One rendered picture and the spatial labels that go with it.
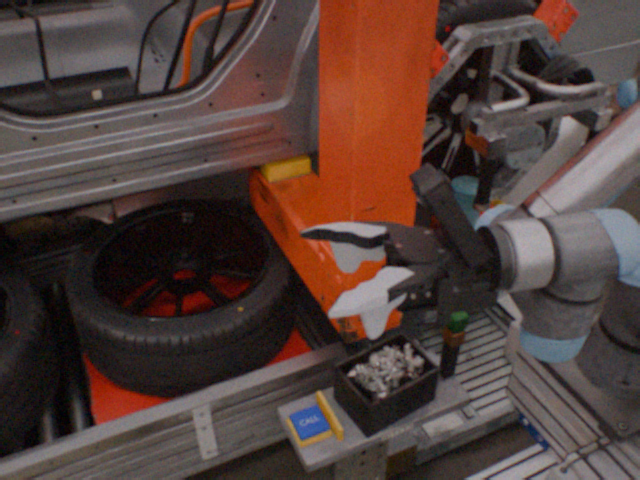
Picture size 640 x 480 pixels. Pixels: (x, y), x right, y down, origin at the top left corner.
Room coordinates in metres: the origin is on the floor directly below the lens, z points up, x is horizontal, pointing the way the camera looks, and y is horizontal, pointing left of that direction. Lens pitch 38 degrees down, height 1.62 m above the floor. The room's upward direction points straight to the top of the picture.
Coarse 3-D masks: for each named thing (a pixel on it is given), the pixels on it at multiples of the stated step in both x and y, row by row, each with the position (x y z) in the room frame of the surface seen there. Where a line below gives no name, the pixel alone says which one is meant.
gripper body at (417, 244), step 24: (408, 240) 0.50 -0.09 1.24; (432, 240) 0.50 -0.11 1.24; (504, 240) 0.49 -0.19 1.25; (456, 264) 0.48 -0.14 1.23; (504, 264) 0.47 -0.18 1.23; (432, 288) 0.46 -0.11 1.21; (456, 288) 0.48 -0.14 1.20; (480, 288) 0.48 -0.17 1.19; (504, 288) 0.47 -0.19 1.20; (408, 312) 0.45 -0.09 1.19
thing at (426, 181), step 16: (416, 176) 0.50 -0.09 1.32; (432, 176) 0.49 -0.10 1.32; (416, 192) 0.49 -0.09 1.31; (432, 192) 0.48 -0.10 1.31; (448, 192) 0.48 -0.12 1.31; (432, 208) 0.48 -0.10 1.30; (448, 208) 0.48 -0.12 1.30; (448, 224) 0.47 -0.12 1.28; (464, 224) 0.48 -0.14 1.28; (464, 240) 0.48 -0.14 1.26; (480, 240) 0.48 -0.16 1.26; (464, 256) 0.47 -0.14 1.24; (480, 256) 0.48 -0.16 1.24
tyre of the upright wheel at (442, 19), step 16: (448, 0) 1.62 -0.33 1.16; (464, 0) 1.61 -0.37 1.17; (480, 0) 1.61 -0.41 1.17; (496, 0) 1.63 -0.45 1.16; (512, 0) 1.65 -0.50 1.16; (528, 0) 1.69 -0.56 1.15; (448, 16) 1.57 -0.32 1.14; (464, 16) 1.59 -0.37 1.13; (480, 16) 1.61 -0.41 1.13; (496, 16) 1.64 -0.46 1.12; (512, 16) 1.66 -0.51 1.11; (448, 32) 1.57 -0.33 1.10
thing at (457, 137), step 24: (528, 48) 1.72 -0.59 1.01; (456, 72) 1.62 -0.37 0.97; (528, 72) 1.76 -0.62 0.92; (456, 96) 1.62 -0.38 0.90; (504, 96) 1.71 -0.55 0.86; (432, 120) 1.59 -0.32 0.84; (456, 120) 1.68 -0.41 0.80; (432, 144) 1.59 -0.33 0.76; (456, 144) 1.63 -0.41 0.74; (456, 168) 1.71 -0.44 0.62
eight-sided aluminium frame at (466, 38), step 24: (480, 24) 1.57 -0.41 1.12; (504, 24) 1.59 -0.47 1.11; (528, 24) 1.57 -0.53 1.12; (456, 48) 1.49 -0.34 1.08; (552, 48) 1.62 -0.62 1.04; (432, 96) 1.46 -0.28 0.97; (552, 96) 1.70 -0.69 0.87; (552, 120) 1.65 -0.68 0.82; (552, 144) 1.65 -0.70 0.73; (504, 168) 1.65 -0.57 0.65; (528, 168) 1.62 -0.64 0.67; (504, 192) 1.59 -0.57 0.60
